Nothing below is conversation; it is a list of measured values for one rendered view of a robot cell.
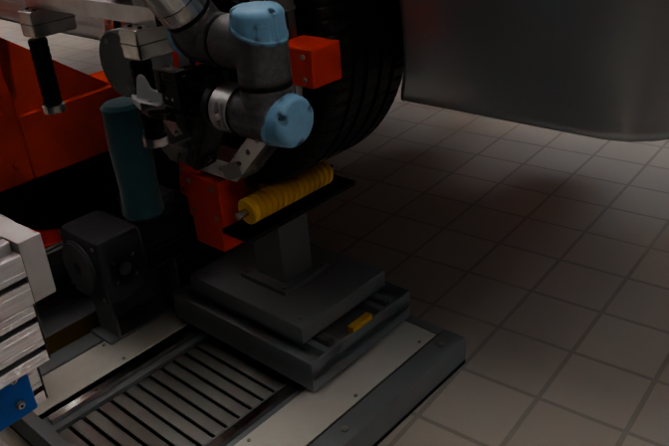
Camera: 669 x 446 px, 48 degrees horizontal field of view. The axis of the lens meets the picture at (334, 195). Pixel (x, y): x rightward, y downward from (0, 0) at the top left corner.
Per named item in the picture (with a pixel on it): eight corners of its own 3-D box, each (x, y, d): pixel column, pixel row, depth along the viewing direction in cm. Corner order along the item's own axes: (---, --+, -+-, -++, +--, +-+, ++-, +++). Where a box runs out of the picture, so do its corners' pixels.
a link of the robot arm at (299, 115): (315, 83, 103) (321, 140, 106) (260, 73, 110) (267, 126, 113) (274, 100, 98) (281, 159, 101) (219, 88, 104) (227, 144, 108)
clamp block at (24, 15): (78, 28, 147) (72, 1, 144) (35, 39, 141) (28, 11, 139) (65, 26, 150) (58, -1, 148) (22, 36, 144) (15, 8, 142)
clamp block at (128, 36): (185, 48, 125) (180, 16, 123) (140, 62, 120) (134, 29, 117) (167, 45, 129) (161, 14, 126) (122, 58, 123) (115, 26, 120)
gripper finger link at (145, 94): (127, 68, 122) (168, 74, 118) (134, 103, 125) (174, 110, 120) (113, 74, 120) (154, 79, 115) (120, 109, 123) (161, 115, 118)
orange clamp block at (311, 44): (307, 72, 138) (343, 78, 132) (276, 83, 133) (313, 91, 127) (303, 34, 135) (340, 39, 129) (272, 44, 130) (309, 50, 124)
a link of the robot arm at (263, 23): (199, 6, 101) (211, 84, 106) (251, 14, 94) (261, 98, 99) (245, -6, 106) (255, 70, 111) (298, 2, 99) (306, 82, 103)
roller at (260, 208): (342, 181, 173) (340, 158, 170) (248, 233, 154) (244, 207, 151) (324, 175, 177) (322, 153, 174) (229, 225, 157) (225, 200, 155)
